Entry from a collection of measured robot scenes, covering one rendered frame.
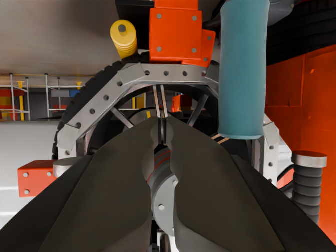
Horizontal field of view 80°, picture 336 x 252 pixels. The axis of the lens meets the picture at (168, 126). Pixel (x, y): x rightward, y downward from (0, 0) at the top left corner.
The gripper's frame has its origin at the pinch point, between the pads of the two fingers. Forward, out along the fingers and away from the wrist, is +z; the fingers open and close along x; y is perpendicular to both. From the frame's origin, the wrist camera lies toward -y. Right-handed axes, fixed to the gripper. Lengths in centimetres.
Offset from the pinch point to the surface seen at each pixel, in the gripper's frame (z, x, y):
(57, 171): 8.2, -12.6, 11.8
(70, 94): 397, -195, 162
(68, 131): 28.5, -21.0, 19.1
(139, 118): 79, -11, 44
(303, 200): 9.1, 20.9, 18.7
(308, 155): 12.0, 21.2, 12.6
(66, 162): 9.8, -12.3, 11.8
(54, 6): 151, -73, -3
